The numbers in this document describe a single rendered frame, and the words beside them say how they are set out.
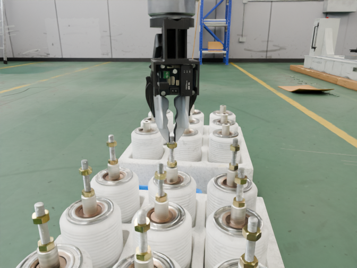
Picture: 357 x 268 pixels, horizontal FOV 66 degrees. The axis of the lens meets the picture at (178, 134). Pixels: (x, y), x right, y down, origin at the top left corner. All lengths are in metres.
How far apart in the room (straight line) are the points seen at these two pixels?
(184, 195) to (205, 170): 0.27
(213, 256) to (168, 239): 0.08
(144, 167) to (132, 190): 0.26
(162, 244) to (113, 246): 0.09
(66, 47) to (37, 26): 0.77
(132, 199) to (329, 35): 4.52
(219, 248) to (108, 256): 0.18
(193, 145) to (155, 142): 0.11
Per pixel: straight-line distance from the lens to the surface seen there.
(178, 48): 0.45
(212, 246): 0.45
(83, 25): 7.16
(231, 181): 0.54
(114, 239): 0.48
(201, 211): 0.59
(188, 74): 0.43
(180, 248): 0.45
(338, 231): 0.95
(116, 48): 6.93
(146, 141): 0.81
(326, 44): 4.81
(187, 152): 0.80
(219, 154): 0.80
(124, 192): 0.55
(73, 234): 0.46
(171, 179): 0.54
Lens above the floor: 0.52
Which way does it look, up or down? 19 degrees down
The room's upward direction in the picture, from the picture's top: straight up
